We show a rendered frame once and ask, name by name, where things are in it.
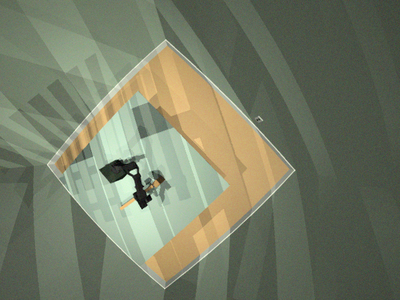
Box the brown wooden post with slot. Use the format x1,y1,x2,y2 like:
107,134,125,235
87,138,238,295
152,176,165,188

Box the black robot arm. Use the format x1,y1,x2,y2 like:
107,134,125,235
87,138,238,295
111,161,148,209

